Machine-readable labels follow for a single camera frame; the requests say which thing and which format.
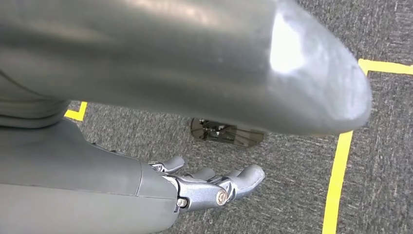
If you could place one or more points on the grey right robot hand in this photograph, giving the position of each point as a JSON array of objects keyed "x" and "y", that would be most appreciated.
[{"x": 161, "y": 48}]

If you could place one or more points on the yellow tape square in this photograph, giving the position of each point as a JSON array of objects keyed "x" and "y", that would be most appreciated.
[
  {"x": 82, "y": 111},
  {"x": 338, "y": 168}
]

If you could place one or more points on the black robot foot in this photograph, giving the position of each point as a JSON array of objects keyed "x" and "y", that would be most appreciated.
[{"x": 226, "y": 134}]

